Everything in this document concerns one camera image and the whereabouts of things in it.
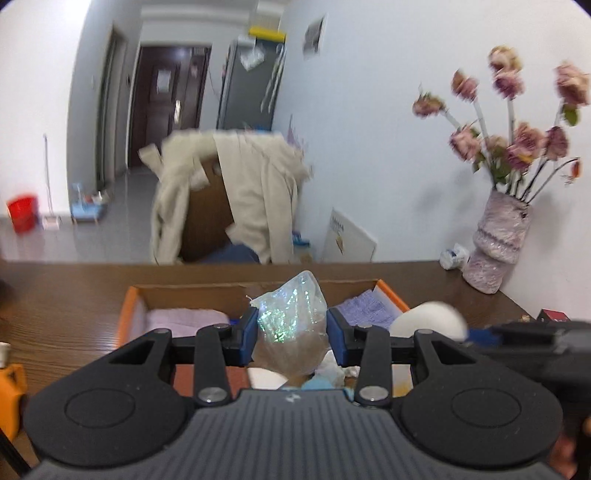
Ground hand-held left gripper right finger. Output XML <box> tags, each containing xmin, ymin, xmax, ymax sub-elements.
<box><xmin>327</xmin><ymin>308</ymin><xmax>546</xmax><ymax>409</ymax></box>

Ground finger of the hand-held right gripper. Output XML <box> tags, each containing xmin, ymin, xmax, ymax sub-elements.
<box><xmin>466</xmin><ymin>325</ymin><xmax>504</xmax><ymax>348</ymax></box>

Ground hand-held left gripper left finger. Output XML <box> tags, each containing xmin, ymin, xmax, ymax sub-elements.
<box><xmin>41</xmin><ymin>307</ymin><xmax>259</xmax><ymax>407</ymax></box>

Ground white tissue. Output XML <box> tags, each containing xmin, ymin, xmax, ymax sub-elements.
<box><xmin>316</xmin><ymin>351</ymin><xmax>361</xmax><ymax>386</ymax></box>

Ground iridescent plastic bag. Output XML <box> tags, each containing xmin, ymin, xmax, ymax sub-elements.
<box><xmin>249</xmin><ymin>271</ymin><xmax>331</xmax><ymax>377</ymax></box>

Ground white soft sponge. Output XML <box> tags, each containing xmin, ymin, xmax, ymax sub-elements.
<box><xmin>247</xmin><ymin>367</ymin><xmax>289</xmax><ymax>391</ymax></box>
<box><xmin>390</xmin><ymin>301</ymin><xmax>468</xmax><ymax>343</ymax></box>

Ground purple fluffy towel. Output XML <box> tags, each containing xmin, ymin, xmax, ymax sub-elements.
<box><xmin>332</xmin><ymin>288</ymin><xmax>402</xmax><ymax>329</ymax></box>

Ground blue fluffy puff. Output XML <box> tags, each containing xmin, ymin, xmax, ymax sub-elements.
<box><xmin>302</xmin><ymin>375</ymin><xmax>354</xmax><ymax>402</ymax></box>

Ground lilac towel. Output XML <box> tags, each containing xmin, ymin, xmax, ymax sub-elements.
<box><xmin>145</xmin><ymin>307</ymin><xmax>232</xmax><ymax>337</ymax></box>

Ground orange cardboard box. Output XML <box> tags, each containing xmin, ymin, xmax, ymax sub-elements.
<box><xmin>115</xmin><ymin>278</ymin><xmax>411</xmax><ymax>400</ymax></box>

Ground brown sponge block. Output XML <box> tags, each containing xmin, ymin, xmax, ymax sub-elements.
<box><xmin>172</xmin><ymin>362</ymin><xmax>252</xmax><ymax>398</ymax></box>

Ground person's right hand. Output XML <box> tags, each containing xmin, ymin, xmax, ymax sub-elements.
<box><xmin>547</xmin><ymin>413</ymin><xmax>591</xmax><ymax>478</ymax></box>

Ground blue cloth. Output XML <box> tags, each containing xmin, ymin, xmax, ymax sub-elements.
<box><xmin>201</xmin><ymin>244</ymin><xmax>262</xmax><ymax>265</ymax></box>

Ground small white bottle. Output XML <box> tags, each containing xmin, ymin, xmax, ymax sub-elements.
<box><xmin>438</xmin><ymin>243</ymin><xmax>472</xmax><ymax>271</ymax></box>

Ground pink textured vase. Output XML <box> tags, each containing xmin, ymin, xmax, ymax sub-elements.
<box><xmin>462</xmin><ymin>190</ymin><xmax>533</xmax><ymax>295</ymax></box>

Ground white board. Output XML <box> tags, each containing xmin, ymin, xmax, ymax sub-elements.
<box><xmin>321</xmin><ymin>208</ymin><xmax>377</xmax><ymax>264</ymax></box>

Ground brown chair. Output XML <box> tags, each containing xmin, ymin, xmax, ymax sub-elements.
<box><xmin>179</xmin><ymin>157</ymin><xmax>236</xmax><ymax>264</ymax></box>

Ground beige jacket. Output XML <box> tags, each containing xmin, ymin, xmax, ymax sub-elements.
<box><xmin>139</xmin><ymin>129</ymin><xmax>312</xmax><ymax>265</ymax></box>

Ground dried pink flowers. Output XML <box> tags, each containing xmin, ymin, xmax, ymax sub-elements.
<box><xmin>412</xmin><ymin>45</ymin><xmax>591</xmax><ymax>201</ymax></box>

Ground small blue stool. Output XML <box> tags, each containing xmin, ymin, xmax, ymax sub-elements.
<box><xmin>70</xmin><ymin>203</ymin><xmax>108</xmax><ymax>225</ymax></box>

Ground dark brown door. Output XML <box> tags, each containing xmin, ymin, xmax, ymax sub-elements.
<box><xmin>128</xmin><ymin>44</ymin><xmax>213</xmax><ymax>169</ymax></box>

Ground grey fridge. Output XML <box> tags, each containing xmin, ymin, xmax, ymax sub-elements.
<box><xmin>217</xmin><ymin>39</ymin><xmax>287</xmax><ymax>132</ymax></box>

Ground orange pouch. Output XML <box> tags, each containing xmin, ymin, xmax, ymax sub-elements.
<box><xmin>0</xmin><ymin>364</ymin><xmax>27</xmax><ymax>437</ymax></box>

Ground red bucket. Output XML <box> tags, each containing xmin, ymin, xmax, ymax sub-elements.
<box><xmin>7</xmin><ymin>195</ymin><xmax>38</xmax><ymax>234</ymax></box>

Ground white folded umbrella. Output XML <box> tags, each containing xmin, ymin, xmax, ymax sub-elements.
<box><xmin>261</xmin><ymin>44</ymin><xmax>287</xmax><ymax>112</ymax></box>

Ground side door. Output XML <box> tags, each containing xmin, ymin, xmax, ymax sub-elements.
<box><xmin>95</xmin><ymin>28</ymin><xmax>127</xmax><ymax>190</ymax></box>

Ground paper on fridge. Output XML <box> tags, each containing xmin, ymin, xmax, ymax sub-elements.
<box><xmin>240</xmin><ymin>46</ymin><xmax>266</xmax><ymax>71</ymax></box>

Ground yellow box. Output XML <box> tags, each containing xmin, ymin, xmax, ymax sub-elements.
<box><xmin>249</xmin><ymin>25</ymin><xmax>287</xmax><ymax>41</ymax></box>

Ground wall poster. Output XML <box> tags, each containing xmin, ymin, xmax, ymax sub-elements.
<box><xmin>302</xmin><ymin>14</ymin><xmax>328</xmax><ymax>61</ymax></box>

